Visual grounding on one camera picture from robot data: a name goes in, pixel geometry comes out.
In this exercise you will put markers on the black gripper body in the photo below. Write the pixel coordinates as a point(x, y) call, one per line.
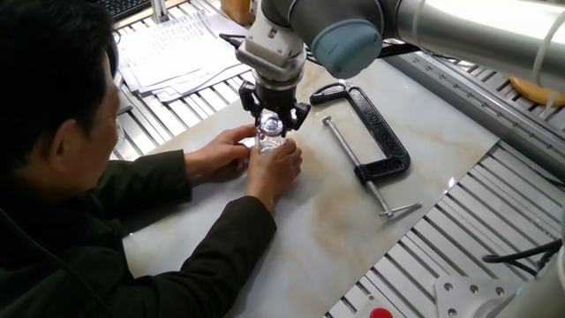
point(276, 97)

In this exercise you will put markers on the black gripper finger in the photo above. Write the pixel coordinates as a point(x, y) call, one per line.
point(249, 99)
point(299, 115)

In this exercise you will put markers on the small clear glass jar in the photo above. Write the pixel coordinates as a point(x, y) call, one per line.
point(269, 143)

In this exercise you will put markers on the left forearm in dark sleeve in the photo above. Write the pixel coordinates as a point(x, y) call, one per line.
point(150, 185)

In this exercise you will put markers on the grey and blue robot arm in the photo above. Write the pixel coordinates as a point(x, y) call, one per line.
point(463, 35)

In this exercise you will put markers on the right forearm in dark sleeve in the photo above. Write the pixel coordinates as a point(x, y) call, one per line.
point(212, 265)

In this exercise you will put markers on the person's right hand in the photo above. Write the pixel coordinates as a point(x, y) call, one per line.
point(276, 170)

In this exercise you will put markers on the person's left hand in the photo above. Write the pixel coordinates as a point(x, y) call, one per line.
point(220, 152)

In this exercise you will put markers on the stack of printed papers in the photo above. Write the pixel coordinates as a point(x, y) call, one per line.
point(185, 53)

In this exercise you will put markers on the black C-clamp with steel screw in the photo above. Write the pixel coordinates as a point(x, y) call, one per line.
point(379, 128)

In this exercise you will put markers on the wooden block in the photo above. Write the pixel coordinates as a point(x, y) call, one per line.
point(238, 11)

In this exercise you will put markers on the marble pattern board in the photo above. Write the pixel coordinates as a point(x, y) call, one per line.
point(335, 229)

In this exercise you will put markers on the black computer keyboard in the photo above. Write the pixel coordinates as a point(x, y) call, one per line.
point(121, 6)

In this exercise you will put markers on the person's head with black hair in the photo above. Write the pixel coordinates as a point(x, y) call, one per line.
point(44, 66)

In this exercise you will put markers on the red emergency stop button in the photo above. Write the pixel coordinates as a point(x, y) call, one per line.
point(379, 312)

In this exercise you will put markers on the round wooden stand base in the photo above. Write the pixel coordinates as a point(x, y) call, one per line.
point(538, 95)

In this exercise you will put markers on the white plate with holes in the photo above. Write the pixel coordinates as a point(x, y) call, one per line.
point(468, 300)

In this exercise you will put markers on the person's torso in dark jacket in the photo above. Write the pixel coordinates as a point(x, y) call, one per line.
point(53, 265)

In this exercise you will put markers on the white plastic wrist bracket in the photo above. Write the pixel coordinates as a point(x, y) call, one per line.
point(269, 40)

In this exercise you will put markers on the upright silver metal post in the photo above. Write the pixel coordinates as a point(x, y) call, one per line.
point(159, 11)

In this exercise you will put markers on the aluminium frame rail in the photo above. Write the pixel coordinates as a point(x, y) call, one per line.
point(485, 115)

